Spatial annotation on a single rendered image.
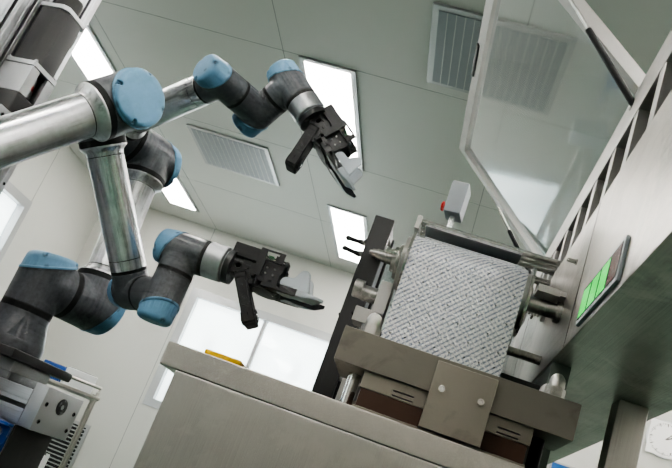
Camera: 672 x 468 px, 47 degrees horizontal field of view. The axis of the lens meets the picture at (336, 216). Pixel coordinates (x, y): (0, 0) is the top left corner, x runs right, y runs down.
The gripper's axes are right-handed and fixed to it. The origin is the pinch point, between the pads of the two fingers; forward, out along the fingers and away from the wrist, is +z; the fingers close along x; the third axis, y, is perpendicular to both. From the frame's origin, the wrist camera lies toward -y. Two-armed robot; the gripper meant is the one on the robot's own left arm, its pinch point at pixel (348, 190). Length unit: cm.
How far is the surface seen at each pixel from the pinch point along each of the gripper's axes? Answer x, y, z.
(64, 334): 552, -204, -240
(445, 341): -4.5, -1.1, 38.9
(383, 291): 2.8, -4.9, 22.4
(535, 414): -24, 1, 59
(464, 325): -4.5, 3.8, 38.2
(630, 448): 9, 21, 73
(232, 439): -30, -42, 39
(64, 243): 516, -161, -306
